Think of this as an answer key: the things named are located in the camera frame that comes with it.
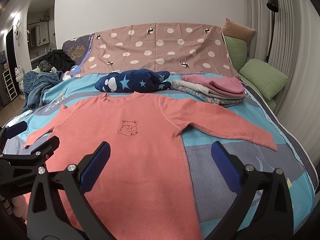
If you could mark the teal blue knit blanket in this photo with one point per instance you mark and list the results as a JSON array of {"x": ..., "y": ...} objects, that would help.
[{"x": 34, "y": 86}]

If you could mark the white storage rack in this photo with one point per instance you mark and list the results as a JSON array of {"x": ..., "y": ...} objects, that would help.
[{"x": 9, "y": 85}]

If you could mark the green pillow back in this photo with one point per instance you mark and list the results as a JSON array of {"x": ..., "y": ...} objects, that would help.
[{"x": 238, "y": 51}]

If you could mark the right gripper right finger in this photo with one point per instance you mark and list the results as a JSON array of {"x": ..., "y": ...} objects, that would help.
[{"x": 273, "y": 218}]

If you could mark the floral folded garment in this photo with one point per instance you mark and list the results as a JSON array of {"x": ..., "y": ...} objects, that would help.
[{"x": 208, "y": 99}]

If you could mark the white cat figurine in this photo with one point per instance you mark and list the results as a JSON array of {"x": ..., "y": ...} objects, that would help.
[{"x": 19, "y": 77}]

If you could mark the brown polka dot blanket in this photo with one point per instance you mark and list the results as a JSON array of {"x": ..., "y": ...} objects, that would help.
[{"x": 180, "y": 48}]

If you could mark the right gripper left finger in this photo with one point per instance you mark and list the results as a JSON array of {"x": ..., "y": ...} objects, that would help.
[{"x": 47, "y": 218}]

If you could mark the pink folded garment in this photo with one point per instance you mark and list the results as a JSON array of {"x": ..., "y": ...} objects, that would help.
[{"x": 229, "y": 86}]

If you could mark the black floor lamp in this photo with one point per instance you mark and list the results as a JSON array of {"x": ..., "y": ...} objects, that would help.
[{"x": 273, "y": 6}]

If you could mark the dark blue patterned pillow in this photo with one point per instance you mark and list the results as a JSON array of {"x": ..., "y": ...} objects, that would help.
[{"x": 77, "y": 48}]

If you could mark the navy star fleece blanket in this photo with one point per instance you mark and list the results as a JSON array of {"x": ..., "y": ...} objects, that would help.
[{"x": 140, "y": 80}]

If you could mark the white folded garment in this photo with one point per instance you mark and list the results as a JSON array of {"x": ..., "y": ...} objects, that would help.
[{"x": 205, "y": 90}]

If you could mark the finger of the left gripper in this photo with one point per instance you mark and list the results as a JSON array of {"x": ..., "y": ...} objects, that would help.
[
  {"x": 10, "y": 132},
  {"x": 46, "y": 149}
]

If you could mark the green pillow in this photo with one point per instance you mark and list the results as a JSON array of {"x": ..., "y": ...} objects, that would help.
[
  {"x": 238, "y": 51},
  {"x": 268, "y": 80}
]

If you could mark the white wall cabinet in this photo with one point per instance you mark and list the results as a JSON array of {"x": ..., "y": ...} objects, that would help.
[{"x": 42, "y": 33}]

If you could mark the grey pleated curtain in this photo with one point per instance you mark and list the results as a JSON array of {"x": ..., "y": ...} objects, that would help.
[{"x": 295, "y": 52}]

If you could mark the green pillow front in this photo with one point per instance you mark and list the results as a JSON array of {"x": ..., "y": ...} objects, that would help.
[{"x": 268, "y": 80}]

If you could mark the black clothes pile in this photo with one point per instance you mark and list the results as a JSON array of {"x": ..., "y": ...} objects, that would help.
[{"x": 57, "y": 59}]

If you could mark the tan brown pillow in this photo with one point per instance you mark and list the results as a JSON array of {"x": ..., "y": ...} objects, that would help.
[{"x": 237, "y": 30}]

